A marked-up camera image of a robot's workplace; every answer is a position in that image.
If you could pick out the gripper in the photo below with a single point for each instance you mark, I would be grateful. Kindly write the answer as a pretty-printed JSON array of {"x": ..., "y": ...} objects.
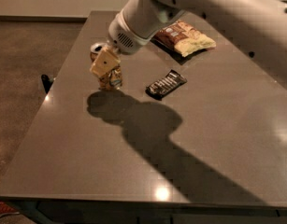
[{"x": 121, "y": 38}]

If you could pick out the orange soda can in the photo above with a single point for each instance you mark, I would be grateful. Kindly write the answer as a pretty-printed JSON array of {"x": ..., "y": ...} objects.
[{"x": 111, "y": 80}]

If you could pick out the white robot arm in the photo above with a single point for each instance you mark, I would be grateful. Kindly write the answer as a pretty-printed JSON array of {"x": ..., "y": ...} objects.
[{"x": 257, "y": 27}]

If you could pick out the black object beside table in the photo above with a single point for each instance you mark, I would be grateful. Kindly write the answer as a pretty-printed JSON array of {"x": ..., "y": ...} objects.
[{"x": 47, "y": 82}]

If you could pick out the black candy bar wrapper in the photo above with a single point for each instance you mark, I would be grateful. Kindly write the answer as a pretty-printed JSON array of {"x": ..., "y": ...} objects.
[{"x": 165, "y": 85}]

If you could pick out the chips bag brown and cream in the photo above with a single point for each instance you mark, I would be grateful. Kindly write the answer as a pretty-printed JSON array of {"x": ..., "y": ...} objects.
[{"x": 183, "y": 38}]

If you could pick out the red patterned rug corner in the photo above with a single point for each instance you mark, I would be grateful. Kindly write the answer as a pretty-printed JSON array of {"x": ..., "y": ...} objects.
[{"x": 5, "y": 209}]

